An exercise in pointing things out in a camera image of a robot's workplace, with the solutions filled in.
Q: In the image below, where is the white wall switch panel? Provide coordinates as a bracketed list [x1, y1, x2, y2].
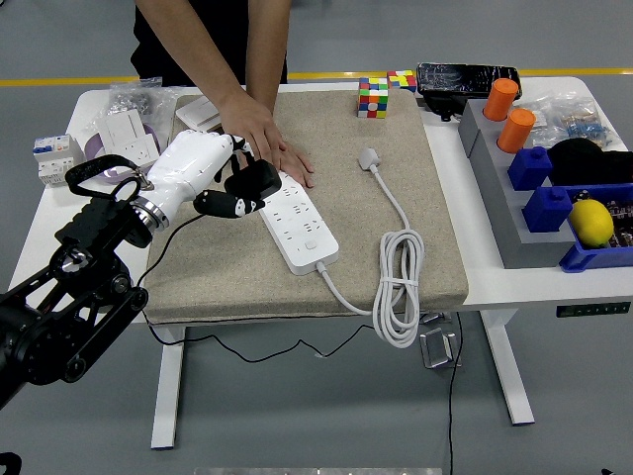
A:
[175, 93, 224, 135]

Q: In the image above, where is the white power strip cord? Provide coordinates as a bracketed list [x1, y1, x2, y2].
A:
[315, 146, 426, 349]

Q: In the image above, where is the black table control panel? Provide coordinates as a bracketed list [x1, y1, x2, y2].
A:
[556, 301, 633, 319]

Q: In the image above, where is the clear bag of screws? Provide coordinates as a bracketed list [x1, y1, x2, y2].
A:
[81, 76, 179, 149]

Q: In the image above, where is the yellow lemon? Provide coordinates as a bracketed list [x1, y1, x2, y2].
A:
[568, 198, 616, 247]

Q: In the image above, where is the orange cylinder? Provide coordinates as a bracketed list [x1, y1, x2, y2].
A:
[483, 77, 520, 123]
[497, 108, 538, 154]

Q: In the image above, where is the blue plastic block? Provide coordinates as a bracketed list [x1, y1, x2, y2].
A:
[507, 145, 554, 192]
[522, 185, 575, 235]

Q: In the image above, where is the thin black adapter cord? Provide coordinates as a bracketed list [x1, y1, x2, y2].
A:
[136, 213, 377, 364]

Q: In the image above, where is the clear bag of small parts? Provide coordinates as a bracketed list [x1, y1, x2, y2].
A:
[521, 91, 617, 152]

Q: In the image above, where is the black floor cable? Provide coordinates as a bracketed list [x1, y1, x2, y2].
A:
[417, 311, 465, 475]

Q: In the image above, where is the white blank switch plate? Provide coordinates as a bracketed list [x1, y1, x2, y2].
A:
[95, 108, 147, 149]

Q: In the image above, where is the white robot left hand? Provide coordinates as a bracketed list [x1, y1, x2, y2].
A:
[145, 129, 267, 220]

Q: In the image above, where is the person's right hand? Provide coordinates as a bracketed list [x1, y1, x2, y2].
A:
[216, 91, 288, 172]

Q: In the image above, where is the dark circuit board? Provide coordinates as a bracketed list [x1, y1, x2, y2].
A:
[568, 189, 633, 250]

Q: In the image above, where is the multicoloured puzzle cube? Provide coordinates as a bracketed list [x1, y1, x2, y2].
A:
[386, 69, 418, 94]
[357, 76, 391, 120]

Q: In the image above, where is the blue plastic bin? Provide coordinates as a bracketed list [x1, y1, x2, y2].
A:
[559, 182, 633, 274]

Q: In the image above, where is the purple bowl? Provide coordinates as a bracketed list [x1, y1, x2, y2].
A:
[81, 129, 164, 179]

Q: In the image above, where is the person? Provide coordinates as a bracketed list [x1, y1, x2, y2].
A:
[130, 0, 289, 88]

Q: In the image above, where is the grey stepped block holder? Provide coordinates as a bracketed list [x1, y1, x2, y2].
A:
[457, 98, 580, 271]

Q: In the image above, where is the white table leg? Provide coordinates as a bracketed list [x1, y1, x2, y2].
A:
[480, 310, 536, 427]
[150, 324, 188, 450]

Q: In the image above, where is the black plastic-wrapped device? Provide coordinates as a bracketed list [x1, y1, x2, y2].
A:
[415, 61, 522, 123]

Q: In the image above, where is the white circuit breaker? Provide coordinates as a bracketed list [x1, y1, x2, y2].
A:
[33, 133, 85, 188]

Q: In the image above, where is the grey-brown fabric mat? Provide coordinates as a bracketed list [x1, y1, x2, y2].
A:
[142, 88, 470, 326]

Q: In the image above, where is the black power adapter plug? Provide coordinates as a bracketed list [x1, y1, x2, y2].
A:
[224, 158, 283, 202]

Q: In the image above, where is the white wall socket panel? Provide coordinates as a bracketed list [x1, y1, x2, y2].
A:
[118, 134, 162, 167]

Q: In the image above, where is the person's left hand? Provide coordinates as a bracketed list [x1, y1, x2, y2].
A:
[274, 142, 317, 190]

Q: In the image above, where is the white power strip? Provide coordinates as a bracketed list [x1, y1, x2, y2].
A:
[259, 170, 341, 276]

